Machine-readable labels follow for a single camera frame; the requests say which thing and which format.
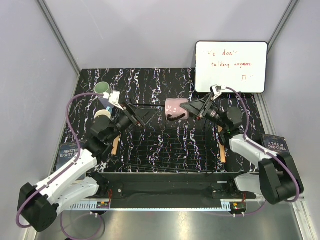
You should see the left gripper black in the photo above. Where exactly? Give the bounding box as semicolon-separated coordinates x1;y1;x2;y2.
107;101;159;143

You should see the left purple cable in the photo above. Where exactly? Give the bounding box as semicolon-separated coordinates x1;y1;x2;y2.
15;92;111;238

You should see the lavender plastic cup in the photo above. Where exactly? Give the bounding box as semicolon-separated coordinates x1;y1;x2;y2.
98;96;113;109

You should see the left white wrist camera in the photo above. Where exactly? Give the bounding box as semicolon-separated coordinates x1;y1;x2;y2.
103;90;124;111

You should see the purple cable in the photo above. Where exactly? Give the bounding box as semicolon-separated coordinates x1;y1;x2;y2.
15;92;111;238
209;86;301;217

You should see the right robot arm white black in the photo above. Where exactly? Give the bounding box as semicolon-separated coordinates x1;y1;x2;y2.
180;93;304;205

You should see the Nineteen Eighty-Four book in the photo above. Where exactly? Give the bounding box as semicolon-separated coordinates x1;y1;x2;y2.
55;142;78;171

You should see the Tale of Two Cities book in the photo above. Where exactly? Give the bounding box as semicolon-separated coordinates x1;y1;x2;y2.
261;134;291;160

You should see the wooden rack handle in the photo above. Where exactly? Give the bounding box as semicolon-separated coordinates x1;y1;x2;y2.
219;140;227;164
111;135;121;156

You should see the mauve ceramic mug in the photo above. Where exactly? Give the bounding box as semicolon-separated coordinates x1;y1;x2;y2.
165;98;189;122

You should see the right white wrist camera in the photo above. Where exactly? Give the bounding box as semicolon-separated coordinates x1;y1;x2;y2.
210;84;226;100

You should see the light blue ceramic mug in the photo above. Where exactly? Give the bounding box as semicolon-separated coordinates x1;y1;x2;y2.
94;107;113;119

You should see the white whiteboard black frame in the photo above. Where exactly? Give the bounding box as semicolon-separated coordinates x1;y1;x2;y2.
195;41;268;94

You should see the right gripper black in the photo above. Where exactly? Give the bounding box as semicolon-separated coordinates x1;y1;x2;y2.
179;93;228;130

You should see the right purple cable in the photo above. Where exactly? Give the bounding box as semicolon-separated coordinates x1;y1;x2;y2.
209;86;301;217

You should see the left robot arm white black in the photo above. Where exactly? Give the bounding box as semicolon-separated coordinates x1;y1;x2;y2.
16;103;157;232

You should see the black wire dish rack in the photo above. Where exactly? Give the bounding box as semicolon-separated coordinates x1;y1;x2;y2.
106;107;225;173

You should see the left wooden rack handle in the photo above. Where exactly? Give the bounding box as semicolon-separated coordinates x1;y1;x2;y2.
111;135;121;156

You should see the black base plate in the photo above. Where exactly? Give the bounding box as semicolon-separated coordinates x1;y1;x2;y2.
102;172;256;211

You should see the black marble pattern mat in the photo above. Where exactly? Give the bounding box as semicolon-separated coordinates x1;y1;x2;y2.
51;67;266;174

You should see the right wooden rack handle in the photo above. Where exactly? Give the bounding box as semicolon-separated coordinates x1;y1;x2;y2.
219;140;227;164

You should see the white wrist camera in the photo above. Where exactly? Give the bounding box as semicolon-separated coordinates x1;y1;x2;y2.
210;84;226;100
103;90;124;111

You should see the green plastic cup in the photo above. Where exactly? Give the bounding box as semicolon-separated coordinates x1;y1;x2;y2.
94;81;112;100

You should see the white cable duct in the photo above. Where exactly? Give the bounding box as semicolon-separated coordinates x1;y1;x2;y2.
68;201;110;211

